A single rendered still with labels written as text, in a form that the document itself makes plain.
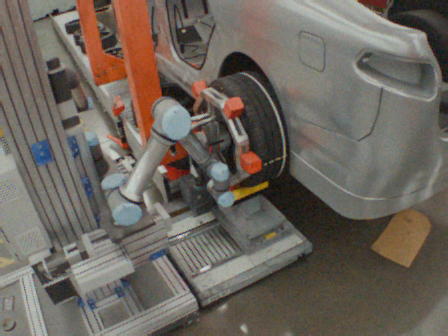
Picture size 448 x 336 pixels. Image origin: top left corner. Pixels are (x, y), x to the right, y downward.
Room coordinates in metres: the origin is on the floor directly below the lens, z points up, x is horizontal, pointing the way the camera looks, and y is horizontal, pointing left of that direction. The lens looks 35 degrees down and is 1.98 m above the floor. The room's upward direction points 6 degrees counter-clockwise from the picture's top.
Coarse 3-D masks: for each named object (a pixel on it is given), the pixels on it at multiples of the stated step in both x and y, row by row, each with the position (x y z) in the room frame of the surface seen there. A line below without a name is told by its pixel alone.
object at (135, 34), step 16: (128, 0) 2.22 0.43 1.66; (144, 0) 2.26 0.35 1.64; (128, 16) 2.21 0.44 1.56; (144, 16) 2.25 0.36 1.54; (128, 32) 2.20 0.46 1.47; (144, 32) 2.24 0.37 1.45; (128, 48) 2.20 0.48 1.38; (144, 48) 2.24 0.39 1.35; (128, 64) 2.24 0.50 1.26; (144, 64) 2.23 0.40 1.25; (128, 80) 2.33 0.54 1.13; (144, 80) 2.22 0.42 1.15; (144, 96) 2.21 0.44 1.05; (160, 96) 2.26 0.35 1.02; (144, 112) 2.20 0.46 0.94; (144, 128) 2.20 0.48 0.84; (144, 144) 2.26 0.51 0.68
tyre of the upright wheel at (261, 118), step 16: (224, 80) 1.99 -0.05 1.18; (240, 80) 1.97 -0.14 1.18; (240, 96) 1.84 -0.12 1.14; (256, 96) 1.85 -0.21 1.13; (272, 96) 1.86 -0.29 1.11; (256, 112) 1.77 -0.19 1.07; (272, 112) 1.79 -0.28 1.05; (256, 128) 1.72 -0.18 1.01; (272, 128) 1.74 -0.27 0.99; (256, 144) 1.69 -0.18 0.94; (272, 144) 1.71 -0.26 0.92; (288, 144) 1.74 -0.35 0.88; (272, 160) 1.70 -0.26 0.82; (288, 160) 1.75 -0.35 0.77; (256, 176) 1.70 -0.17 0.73; (272, 176) 1.76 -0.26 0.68
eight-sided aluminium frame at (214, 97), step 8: (208, 88) 2.04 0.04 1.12; (200, 96) 2.05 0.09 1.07; (208, 96) 1.95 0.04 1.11; (216, 96) 1.96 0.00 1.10; (224, 96) 1.91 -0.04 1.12; (200, 104) 2.08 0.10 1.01; (216, 104) 1.87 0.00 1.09; (224, 104) 1.83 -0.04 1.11; (200, 120) 2.14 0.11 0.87; (200, 128) 2.14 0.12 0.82; (232, 128) 1.73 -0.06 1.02; (240, 128) 1.74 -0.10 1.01; (232, 136) 1.73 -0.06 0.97; (240, 136) 1.71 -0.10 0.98; (240, 144) 1.69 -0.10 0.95; (248, 144) 1.71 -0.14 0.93; (240, 152) 1.69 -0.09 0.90; (216, 160) 2.05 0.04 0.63; (240, 168) 1.68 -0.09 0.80; (232, 176) 1.88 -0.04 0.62; (240, 176) 1.68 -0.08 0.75; (248, 176) 1.72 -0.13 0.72; (232, 184) 1.79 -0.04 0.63
